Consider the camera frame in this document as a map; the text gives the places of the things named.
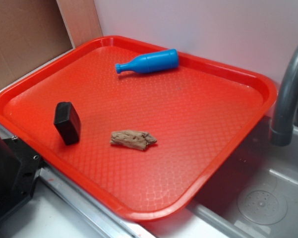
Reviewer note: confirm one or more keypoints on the red plastic serving tray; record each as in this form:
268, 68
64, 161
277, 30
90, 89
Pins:
199, 113

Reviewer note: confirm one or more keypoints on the blue plastic toy bottle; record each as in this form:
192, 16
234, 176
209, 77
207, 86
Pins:
152, 62

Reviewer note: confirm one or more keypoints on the black rectangular block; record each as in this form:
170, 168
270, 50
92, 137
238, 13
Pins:
67, 123

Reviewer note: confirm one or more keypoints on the grey plastic toy sink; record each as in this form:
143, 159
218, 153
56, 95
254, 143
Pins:
254, 194

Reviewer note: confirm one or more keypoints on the grey toy faucet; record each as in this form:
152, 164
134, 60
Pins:
282, 122

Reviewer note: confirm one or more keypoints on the brown cardboard panel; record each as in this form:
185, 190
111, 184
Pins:
32, 32

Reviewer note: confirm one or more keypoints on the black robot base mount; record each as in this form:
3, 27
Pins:
19, 169

